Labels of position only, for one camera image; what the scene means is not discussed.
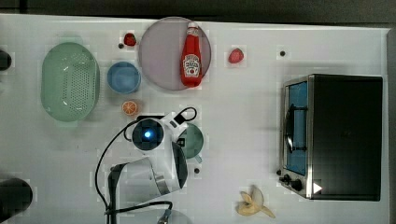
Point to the mint green mug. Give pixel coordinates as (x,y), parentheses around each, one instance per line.
(191,142)

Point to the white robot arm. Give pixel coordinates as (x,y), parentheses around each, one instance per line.
(162,170)

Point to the red ketchup bottle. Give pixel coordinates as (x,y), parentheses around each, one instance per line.
(190,61)

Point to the pink red strawberry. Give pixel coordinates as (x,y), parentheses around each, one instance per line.
(236,56)

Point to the orange slice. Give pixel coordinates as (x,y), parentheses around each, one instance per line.
(129,108)

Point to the lilac round plate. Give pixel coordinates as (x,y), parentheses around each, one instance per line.
(160,51)

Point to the blue bowl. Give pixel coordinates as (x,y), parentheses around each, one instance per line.
(123,78)

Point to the peeled banana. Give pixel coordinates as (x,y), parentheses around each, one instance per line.
(253,203)

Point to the green perforated colander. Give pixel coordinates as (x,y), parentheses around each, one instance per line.
(70,82)

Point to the silver toaster oven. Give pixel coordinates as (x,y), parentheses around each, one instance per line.
(331,137)

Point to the black cylinder top left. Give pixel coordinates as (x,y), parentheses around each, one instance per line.
(5,60)

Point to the black cylinder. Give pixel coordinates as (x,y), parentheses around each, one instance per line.
(5,60)
(16,195)

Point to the black cylinder bottom left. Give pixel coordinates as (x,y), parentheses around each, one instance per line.
(16,195)

